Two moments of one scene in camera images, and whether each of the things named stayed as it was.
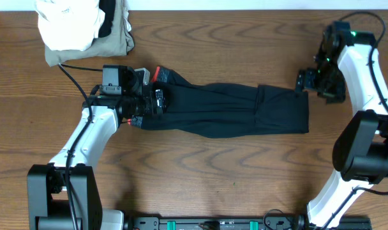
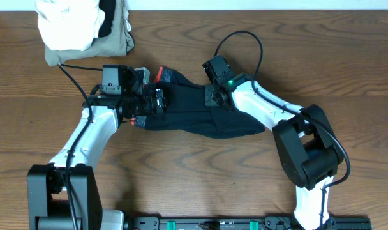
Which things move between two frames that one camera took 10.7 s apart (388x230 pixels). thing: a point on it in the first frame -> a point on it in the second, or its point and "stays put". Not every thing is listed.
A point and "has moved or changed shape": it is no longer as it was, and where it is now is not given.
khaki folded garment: x=120 y=41 stays put
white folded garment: x=70 y=24 stays put
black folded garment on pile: x=108 y=6 stays put
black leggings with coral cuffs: x=220 y=110 has moved or changed shape
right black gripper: x=305 y=80 -> x=208 y=97
